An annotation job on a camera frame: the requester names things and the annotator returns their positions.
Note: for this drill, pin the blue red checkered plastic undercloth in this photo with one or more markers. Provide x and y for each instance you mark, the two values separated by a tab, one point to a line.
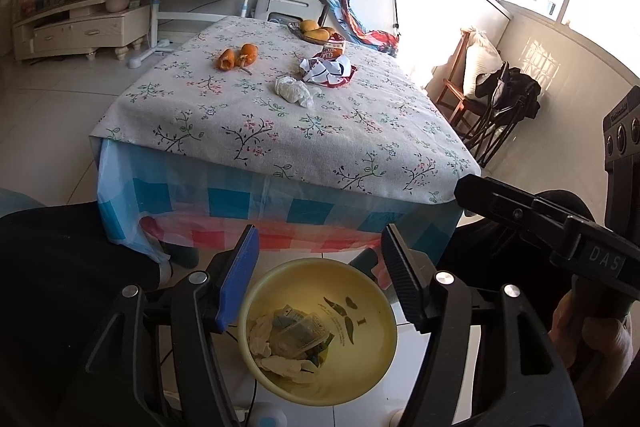
148	198

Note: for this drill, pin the green juice carton trash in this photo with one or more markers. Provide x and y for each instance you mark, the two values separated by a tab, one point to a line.
295	333

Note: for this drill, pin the right hand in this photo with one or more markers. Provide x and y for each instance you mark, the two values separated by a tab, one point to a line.
602	347

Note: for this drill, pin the white air purifier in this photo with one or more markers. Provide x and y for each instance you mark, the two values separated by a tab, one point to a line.
288	11

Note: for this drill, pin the fruit plate with mangoes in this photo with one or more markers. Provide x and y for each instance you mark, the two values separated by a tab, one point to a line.
311	31

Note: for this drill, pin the floral white tablecloth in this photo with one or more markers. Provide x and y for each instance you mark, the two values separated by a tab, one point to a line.
378	135

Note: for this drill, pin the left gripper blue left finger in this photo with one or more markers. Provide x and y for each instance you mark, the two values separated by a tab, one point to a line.
232	272

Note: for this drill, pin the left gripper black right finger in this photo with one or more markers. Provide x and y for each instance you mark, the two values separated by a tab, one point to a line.
406	277

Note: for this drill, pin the white tv cabinet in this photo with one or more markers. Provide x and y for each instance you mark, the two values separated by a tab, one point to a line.
80	28

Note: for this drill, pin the red white snack bag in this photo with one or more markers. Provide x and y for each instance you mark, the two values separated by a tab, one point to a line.
330	67

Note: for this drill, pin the wooden chair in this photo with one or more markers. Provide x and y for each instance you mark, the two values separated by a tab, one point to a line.
475	59

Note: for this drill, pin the orange peel piece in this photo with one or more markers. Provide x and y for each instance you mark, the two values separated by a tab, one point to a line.
247	55
226	60

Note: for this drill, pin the crumpled white tissue ball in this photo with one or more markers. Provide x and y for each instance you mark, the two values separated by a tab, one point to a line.
295	91

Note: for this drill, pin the colourful cartoon bag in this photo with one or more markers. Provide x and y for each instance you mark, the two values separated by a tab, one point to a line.
371	23

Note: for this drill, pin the yellow plastic trash bin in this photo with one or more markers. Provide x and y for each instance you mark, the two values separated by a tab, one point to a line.
351	306

